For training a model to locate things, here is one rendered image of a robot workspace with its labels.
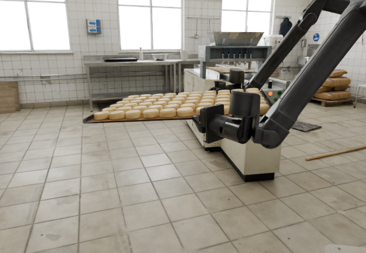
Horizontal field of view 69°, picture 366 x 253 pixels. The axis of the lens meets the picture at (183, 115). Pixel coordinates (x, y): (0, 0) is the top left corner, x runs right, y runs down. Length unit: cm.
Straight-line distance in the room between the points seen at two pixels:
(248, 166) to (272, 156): 23
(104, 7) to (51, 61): 147
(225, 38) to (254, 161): 129
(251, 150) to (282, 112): 173
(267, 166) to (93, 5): 449
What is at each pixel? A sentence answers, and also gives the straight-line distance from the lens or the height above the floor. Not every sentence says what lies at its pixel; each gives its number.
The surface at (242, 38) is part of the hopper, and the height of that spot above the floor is 125.
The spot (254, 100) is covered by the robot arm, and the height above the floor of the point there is 106.
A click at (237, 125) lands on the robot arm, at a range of 65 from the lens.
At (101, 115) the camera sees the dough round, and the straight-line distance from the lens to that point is 91.
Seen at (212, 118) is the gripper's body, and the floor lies 100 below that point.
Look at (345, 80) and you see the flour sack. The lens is 629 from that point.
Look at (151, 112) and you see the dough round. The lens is 84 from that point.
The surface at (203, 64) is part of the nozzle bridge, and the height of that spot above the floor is 99.
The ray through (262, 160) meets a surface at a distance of 246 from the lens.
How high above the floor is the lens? 120
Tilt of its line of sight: 15 degrees down
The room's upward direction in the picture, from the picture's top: straight up
